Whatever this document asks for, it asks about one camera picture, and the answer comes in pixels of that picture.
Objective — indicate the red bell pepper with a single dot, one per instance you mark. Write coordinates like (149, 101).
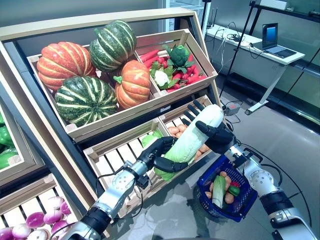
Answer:
(235, 184)

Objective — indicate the wooden vegetable display stand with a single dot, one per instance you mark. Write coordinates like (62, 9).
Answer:
(75, 22)

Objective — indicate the small napa cabbage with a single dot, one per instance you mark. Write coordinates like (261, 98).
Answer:
(218, 192)

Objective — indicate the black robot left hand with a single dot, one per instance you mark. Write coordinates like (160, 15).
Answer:
(155, 151)

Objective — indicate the large orange pumpkin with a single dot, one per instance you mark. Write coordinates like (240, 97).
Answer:
(62, 62)

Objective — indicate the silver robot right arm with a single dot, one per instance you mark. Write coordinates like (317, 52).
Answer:
(260, 175)

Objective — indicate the white cardboard box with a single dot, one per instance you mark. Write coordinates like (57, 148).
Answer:
(273, 4)

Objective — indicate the green bell pepper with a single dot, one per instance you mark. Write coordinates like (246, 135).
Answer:
(7, 157)
(233, 190)
(5, 135)

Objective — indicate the black metal rack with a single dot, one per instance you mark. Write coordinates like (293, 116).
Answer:
(287, 9)

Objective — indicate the green striped pumpkin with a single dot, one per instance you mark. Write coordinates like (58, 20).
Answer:
(85, 100)
(112, 45)

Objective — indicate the open grey laptop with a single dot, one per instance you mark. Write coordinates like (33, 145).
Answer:
(270, 35)

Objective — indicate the purple white onion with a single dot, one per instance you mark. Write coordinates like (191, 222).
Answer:
(55, 201)
(5, 233)
(35, 220)
(60, 226)
(38, 235)
(65, 207)
(52, 217)
(21, 231)

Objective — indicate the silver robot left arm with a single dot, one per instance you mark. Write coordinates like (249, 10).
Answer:
(120, 182)

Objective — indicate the red carrot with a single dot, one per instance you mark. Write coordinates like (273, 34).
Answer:
(196, 79)
(174, 87)
(150, 55)
(152, 61)
(178, 75)

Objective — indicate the tan potato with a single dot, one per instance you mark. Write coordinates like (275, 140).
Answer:
(208, 195)
(203, 148)
(178, 135)
(223, 174)
(182, 128)
(197, 155)
(228, 180)
(172, 130)
(229, 197)
(211, 187)

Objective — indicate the white cauliflower with leaves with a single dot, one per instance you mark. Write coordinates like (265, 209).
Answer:
(161, 77)

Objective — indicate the green broccoli head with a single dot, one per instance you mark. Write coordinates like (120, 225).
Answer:
(178, 56)

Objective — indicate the white office desk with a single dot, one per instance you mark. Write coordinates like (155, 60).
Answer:
(250, 62)

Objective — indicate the black tripod stand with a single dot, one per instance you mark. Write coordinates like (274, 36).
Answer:
(240, 42)

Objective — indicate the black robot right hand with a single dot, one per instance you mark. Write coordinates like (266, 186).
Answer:
(220, 138)

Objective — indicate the blue plastic shopping basket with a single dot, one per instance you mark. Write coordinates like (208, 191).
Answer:
(246, 197)

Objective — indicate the small orange pumpkin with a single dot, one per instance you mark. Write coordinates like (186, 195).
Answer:
(132, 85)

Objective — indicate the grey power box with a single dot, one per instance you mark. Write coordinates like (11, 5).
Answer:
(232, 108)

